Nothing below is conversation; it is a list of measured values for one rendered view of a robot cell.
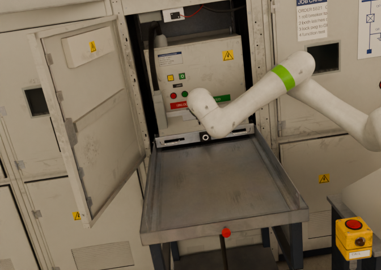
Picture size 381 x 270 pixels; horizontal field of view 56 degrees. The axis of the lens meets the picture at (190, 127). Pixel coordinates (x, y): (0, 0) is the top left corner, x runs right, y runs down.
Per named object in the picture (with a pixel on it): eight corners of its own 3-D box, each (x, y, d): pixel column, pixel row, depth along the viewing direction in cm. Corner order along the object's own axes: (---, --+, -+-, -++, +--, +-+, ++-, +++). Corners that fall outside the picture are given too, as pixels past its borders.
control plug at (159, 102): (168, 129, 181) (162, 95, 175) (158, 130, 181) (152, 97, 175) (168, 123, 188) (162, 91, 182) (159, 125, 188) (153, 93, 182)
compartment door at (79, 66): (75, 228, 139) (16, 35, 113) (135, 155, 196) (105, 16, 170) (91, 228, 137) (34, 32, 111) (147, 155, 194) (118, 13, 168)
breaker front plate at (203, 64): (248, 126, 194) (240, 37, 177) (160, 139, 194) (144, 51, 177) (248, 125, 195) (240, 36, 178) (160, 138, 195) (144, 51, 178)
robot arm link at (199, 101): (202, 79, 145) (180, 95, 144) (221, 103, 143) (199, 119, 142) (202, 88, 159) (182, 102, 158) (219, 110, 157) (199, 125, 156)
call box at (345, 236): (372, 258, 109) (373, 230, 105) (346, 262, 109) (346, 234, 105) (359, 241, 116) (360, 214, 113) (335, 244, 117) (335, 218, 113)
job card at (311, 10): (327, 37, 173) (327, -9, 166) (297, 42, 173) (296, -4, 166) (327, 37, 174) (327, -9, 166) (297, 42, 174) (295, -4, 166)
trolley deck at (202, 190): (309, 220, 131) (309, 207, 129) (142, 246, 131) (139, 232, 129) (264, 147, 194) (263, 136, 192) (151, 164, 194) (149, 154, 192)
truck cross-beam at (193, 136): (254, 133, 195) (253, 123, 193) (156, 148, 195) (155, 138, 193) (252, 130, 200) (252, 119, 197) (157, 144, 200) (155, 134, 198)
